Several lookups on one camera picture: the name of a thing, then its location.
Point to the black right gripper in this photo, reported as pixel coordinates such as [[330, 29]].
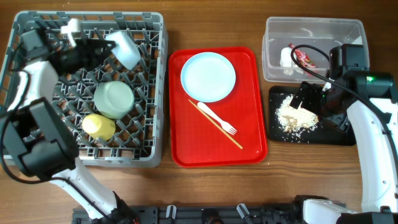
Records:
[[339, 120]]

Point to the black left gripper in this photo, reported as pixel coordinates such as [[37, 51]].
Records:
[[93, 45]]

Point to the small light blue bowl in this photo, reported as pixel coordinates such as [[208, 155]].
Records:
[[126, 51]]

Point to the rice food scraps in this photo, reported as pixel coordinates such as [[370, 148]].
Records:
[[295, 122]]

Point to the red snack wrapper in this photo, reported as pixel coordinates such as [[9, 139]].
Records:
[[303, 59]]

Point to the green saucer bowl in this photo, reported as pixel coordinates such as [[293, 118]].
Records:
[[113, 99]]

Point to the yellow plastic cup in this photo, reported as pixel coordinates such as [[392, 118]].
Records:
[[98, 126]]

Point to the wooden chopstick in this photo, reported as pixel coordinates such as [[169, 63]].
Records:
[[229, 136]]

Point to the large light blue plate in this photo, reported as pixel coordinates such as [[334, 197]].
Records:
[[208, 77]]

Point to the white plastic fork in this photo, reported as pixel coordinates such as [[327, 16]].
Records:
[[225, 125]]

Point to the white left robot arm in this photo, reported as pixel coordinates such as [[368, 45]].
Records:
[[32, 133]]

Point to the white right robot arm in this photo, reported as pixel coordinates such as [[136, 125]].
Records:
[[369, 100]]

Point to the black waste tray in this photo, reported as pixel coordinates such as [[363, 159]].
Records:
[[320, 134]]

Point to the grey dishwasher rack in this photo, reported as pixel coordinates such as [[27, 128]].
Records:
[[137, 141]]

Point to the crumpled white napkin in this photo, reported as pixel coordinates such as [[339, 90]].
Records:
[[286, 61]]

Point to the clear plastic bin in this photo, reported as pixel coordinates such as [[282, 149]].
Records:
[[322, 33]]

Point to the red plastic tray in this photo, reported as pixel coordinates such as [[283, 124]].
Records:
[[195, 141]]

